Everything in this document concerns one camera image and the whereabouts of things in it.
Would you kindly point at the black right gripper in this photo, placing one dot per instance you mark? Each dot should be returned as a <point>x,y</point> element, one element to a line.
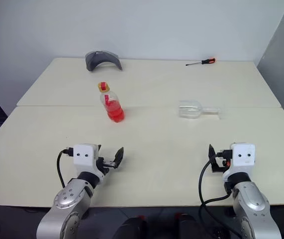
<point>223,159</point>

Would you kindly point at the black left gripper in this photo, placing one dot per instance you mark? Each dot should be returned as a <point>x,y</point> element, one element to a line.
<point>102,164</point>

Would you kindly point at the bottle with red liquid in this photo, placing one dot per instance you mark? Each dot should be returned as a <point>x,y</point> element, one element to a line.
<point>115,109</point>

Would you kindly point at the yellow red bottle cap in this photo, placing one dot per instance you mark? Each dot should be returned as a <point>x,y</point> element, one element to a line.
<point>103,86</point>

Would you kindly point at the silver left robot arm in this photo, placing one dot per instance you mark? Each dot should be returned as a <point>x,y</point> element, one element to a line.
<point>67,199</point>

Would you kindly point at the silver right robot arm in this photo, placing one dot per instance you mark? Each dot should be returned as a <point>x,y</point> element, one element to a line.
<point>251,206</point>

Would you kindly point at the clear plastic scoop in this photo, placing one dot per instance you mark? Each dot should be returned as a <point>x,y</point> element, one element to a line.
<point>189,109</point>

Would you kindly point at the dark rounded shape red spot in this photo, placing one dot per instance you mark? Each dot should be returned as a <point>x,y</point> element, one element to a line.
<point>131,227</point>

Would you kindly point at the grey curved headrest piece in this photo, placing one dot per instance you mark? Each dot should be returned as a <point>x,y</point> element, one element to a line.
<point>101,58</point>

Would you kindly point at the grey partition panel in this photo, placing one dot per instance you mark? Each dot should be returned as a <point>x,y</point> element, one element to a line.
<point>281,62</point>

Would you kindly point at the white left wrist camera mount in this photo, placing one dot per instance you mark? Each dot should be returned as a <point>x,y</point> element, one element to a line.
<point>83,154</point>

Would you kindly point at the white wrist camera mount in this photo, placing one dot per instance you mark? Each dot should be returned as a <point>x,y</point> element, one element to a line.
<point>243,154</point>
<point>83,154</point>

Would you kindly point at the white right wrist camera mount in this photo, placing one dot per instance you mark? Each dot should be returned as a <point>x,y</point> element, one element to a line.
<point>243,154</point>

